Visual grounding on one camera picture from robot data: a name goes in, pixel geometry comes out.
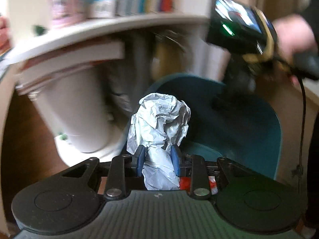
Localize white bookshelf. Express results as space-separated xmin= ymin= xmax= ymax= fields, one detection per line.
xmin=1 ymin=0 xmax=211 ymax=65

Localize gold thermos kettle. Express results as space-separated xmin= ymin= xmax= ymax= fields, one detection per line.
xmin=150 ymin=29 xmax=192 ymax=81

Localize white cylindrical appliance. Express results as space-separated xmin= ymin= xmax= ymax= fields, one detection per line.
xmin=28 ymin=68 xmax=127 ymax=166

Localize black cable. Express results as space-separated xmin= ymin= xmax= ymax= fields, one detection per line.
xmin=291 ymin=78 xmax=308 ymax=197

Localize red plastic bag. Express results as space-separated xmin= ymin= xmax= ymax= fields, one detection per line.
xmin=179 ymin=176 xmax=219 ymax=195

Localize grey motor oil jug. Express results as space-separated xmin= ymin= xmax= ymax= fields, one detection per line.
xmin=106 ymin=61 xmax=137 ymax=116

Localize person's right hand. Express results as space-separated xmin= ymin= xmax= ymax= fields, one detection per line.
xmin=273 ymin=14 xmax=318 ymax=64

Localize grey paper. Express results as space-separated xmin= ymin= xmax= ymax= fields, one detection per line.
xmin=127 ymin=93 xmax=191 ymax=190

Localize stacked books on appliance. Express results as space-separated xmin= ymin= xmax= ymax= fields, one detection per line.
xmin=16 ymin=37 xmax=125 ymax=95

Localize dark green trash bin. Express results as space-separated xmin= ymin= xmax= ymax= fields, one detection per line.
xmin=147 ymin=73 xmax=282 ymax=179

